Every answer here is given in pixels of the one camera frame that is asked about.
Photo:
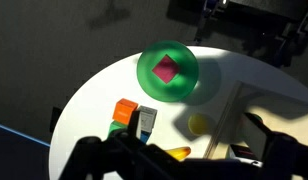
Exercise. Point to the orange block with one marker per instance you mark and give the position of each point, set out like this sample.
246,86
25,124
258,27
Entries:
124,111

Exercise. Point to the black white patterned cube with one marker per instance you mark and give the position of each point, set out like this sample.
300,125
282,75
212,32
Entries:
242,151

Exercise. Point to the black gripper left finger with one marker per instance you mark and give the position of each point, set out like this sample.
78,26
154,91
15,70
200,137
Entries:
104,156

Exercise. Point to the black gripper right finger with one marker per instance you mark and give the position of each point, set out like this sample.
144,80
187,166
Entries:
287,156

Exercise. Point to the magenta cube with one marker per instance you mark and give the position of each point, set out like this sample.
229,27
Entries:
165,69

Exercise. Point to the wooden tray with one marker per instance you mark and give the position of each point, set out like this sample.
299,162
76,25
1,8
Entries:
234,100

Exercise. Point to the blue block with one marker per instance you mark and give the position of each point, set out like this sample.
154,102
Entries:
144,136

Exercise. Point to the grey block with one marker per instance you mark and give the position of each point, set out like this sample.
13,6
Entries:
148,119

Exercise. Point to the yellow banana plush toy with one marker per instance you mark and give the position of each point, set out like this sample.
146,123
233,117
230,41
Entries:
179,152

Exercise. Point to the green block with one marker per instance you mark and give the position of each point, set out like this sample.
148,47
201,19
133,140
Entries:
116,127

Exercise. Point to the yellow ball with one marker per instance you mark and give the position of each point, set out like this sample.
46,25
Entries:
198,124

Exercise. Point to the translucent green bowl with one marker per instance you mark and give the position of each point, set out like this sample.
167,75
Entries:
150,83

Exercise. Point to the window frame bottom rail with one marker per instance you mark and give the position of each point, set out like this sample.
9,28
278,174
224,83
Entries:
20,134

